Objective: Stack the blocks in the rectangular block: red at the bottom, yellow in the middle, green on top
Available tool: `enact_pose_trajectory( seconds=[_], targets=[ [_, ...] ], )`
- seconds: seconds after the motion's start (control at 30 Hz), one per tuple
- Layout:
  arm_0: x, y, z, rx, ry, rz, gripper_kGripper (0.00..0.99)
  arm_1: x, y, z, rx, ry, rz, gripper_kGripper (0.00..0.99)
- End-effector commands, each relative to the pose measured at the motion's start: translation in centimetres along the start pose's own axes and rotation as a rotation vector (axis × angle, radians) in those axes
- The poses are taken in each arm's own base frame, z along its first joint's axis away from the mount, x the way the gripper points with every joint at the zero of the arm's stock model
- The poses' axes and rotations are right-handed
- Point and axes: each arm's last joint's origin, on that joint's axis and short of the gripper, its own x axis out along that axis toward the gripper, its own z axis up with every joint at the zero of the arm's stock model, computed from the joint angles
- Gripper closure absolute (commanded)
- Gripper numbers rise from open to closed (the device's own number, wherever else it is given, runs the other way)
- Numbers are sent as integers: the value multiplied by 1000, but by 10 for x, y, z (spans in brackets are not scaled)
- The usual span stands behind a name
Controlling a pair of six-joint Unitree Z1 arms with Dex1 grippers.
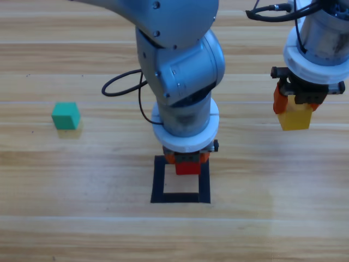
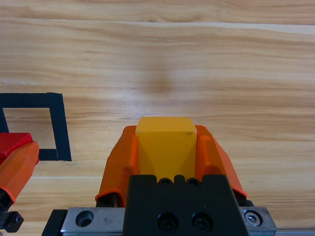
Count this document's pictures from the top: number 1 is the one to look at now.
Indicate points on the black tape square outline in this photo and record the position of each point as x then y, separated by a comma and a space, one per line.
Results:
180, 197

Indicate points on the green wooden cube block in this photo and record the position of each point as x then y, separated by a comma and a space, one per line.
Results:
65, 117

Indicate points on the yellow wooden cube block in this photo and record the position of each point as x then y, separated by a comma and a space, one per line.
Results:
295, 120

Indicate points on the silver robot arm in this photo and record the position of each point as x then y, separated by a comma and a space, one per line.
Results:
321, 35
177, 68

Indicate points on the red wooden cube block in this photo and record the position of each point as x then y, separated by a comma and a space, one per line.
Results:
188, 167

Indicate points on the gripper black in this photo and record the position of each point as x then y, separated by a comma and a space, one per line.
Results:
187, 157
310, 96

